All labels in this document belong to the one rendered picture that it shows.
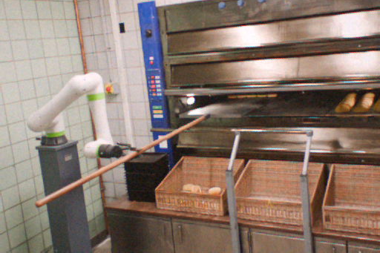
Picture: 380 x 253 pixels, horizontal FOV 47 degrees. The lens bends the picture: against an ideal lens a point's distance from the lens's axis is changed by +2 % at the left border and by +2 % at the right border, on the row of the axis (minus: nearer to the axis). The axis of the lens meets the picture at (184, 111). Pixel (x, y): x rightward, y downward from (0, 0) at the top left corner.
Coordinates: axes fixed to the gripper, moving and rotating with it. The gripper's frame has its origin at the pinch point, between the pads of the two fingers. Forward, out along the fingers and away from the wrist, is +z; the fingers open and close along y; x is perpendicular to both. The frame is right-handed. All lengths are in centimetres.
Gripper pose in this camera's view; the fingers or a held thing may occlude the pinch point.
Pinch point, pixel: (136, 152)
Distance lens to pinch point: 263.9
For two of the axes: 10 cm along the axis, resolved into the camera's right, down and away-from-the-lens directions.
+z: 8.7, 0.0, -4.9
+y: 1.0, 9.8, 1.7
